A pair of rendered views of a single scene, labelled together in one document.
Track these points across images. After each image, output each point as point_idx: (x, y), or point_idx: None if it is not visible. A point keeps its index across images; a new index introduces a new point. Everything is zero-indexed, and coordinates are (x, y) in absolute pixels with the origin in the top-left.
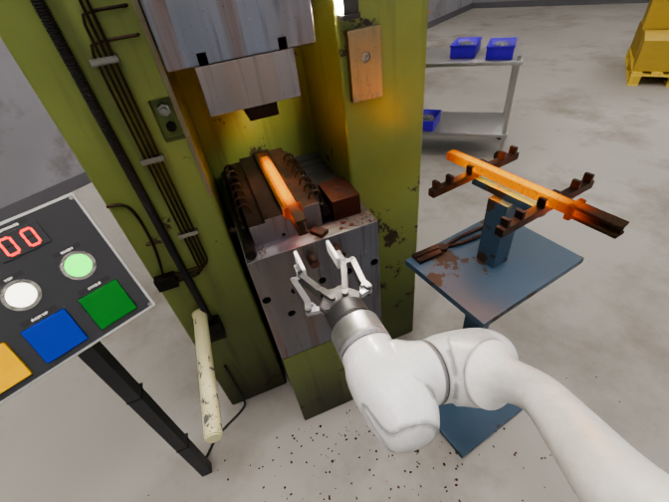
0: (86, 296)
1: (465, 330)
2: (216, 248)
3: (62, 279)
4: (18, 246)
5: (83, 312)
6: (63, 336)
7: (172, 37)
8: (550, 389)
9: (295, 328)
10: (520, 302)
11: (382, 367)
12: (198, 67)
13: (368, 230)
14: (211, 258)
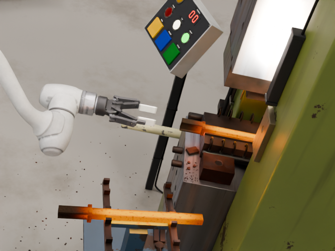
0: (174, 44)
1: (65, 129)
2: None
3: (181, 34)
4: (192, 16)
5: (169, 46)
6: (162, 42)
7: (234, 17)
8: (22, 92)
9: (169, 178)
10: (83, 248)
11: (65, 87)
12: (230, 34)
13: (181, 180)
14: None
